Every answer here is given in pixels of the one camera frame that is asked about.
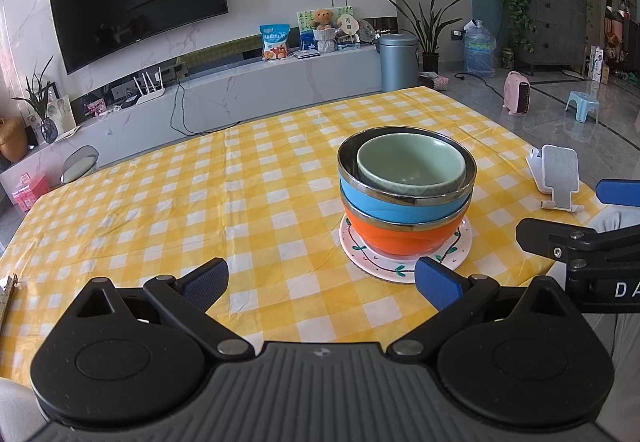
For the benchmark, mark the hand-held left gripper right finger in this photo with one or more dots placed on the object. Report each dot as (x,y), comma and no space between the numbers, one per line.
(437,282)

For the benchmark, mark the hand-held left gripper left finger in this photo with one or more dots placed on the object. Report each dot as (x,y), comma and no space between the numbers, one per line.
(207,279)

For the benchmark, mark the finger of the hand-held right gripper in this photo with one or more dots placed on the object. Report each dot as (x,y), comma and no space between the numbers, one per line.
(620,192)
(550,237)

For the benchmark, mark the white fruit pattern plate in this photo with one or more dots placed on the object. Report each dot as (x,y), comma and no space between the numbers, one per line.
(395,272)

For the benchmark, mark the orange steel bowl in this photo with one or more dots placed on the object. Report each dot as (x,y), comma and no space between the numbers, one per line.
(400,239)

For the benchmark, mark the blue steel bowl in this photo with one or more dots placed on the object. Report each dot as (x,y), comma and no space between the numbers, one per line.
(370,209)

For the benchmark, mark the green ceramic bowl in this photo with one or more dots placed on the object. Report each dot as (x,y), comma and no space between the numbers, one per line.
(410,162)

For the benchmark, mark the white phone stand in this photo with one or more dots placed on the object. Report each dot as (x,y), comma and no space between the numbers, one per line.
(560,172)

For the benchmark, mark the yellow checked tablecloth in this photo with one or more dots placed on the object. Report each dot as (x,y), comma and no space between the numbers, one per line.
(250,222)

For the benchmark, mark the small blue stool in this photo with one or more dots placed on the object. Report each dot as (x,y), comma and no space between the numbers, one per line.
(581,101)

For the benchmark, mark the white floor box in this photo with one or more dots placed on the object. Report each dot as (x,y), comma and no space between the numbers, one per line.
(597,64)

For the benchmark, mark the pink space heater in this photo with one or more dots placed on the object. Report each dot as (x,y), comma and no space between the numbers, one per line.
(516,94)

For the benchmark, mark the round grey cushioned stool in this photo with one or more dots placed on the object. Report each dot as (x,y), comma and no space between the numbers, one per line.
(79,164)

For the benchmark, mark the green jar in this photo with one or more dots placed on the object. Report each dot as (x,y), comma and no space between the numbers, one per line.
(508,59)

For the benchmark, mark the grey dresser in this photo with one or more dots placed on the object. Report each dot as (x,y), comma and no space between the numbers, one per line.
(555,17)

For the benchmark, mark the white marble TV cabinet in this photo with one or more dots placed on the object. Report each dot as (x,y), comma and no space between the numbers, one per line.
(250,92)

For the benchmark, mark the white router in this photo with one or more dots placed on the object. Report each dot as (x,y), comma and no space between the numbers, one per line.
(150,94)

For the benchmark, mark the pink patterned bag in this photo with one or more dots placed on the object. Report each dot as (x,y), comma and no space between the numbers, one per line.
(435,81)

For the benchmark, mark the pink storage box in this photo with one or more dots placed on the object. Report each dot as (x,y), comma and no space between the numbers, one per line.
(30,194)

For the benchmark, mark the blue water jug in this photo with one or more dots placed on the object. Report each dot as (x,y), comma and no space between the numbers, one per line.
(479,52)

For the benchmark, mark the paper sheet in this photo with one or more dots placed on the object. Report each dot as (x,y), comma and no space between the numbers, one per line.
(67,134)

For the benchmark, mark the pink box on cabinet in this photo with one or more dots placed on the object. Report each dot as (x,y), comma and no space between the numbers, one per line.
(95,108)

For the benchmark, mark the plant in blue vase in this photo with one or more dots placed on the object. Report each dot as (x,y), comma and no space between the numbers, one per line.
(49,129)

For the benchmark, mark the grey trash can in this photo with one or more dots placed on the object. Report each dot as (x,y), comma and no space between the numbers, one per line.
(397,64)

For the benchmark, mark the grey cloth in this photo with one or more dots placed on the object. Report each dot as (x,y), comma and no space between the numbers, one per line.
(15,407)

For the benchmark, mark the potted snake plant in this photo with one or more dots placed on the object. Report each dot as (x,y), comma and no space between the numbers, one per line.
(429,32)

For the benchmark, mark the brown ceramic vase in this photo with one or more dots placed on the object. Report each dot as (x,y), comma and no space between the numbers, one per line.
(11,139)

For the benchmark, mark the blue snack bag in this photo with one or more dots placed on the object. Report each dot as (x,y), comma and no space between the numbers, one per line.
(274,44)

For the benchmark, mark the white set-top box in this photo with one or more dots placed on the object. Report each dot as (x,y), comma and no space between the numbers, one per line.
(306,54)

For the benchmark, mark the decorative display plate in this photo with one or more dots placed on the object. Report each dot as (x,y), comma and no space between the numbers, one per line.
(366,31)

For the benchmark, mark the round paper hand fan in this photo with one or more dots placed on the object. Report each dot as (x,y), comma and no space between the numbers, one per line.
(349,24)

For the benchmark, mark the teddy bear bouquet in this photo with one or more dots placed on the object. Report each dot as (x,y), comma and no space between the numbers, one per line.
(324,32)

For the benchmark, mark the green picture board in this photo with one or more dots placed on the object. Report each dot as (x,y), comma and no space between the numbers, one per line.
(305,19)

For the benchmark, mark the sketch photo frame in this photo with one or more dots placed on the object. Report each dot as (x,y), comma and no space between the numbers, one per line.
(62,112)

